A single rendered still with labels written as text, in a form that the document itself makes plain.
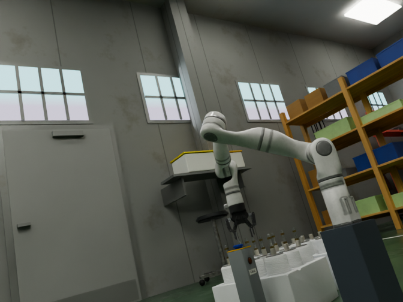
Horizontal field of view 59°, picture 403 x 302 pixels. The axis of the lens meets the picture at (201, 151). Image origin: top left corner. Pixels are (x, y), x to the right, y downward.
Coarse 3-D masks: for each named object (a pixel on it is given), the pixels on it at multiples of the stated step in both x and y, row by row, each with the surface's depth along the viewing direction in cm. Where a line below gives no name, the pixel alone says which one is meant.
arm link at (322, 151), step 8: (312, 144) 133; (320, 144) 132; (328, 144) 132; (312, 152) 132; (320, 152) 131; (328, 152) 131; (336, 152) 132; (312, 160) 136; (320, 160) 131; (328, 160) 130; (336, 160) 131; (320, 168) 130; (328, 168) 130; (336, 168) 130; (320, 176) 131; (328, 176) 129; (336, 176) 129
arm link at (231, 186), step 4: (232, 164) 163; (236, 164) 165; (232, 168) 163; (236, 168) 164; (232, 172) 163; (236, 172) 163; (232, 176) 163; (236, 176) 163; (232, 180) 162; (236, 180) 163; (224, 184) 163; (228, 184) 161; (232, 184) 161; (236, 184) 162; (224, 188) 163; (228, 188) 161; (232, 188) 161; (236, 188) 161; (228, 192) 161; (232, 192) 160
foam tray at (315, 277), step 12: (312, 264) 154; (324, 264) 162; (264, 276) 147; (276, 276) 139; (288, 276) 136; (300, 276) 143; (312, 276) 150; (324, 276) 158; (216, 288) 157; (228, 288) 153; (264, 288) 142; (276, 288) 139; (288, 288) 136; (300, 288) 140; (312, 288) 146; (324, 288) 154; (216, 300) 157; (228, 300) 153; (276, 300) 138; (288, 300) 135; (300, 300) 136; (312, 300) 143; (324, 300) 150
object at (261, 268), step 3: (261, 258) 154; (255, 261) 151; (258, 261) 151; (261, 261) 152; (258, 264) 151; (261, 264) 152; (258, 267) 150; (261, 267) 151; (264, 267) 153; (258, 270) 150; (261, 270) 150; (264, 270) 152; (258, 273) 149; (261, 273) 150; (264, 273) 151; (261, 276) 149
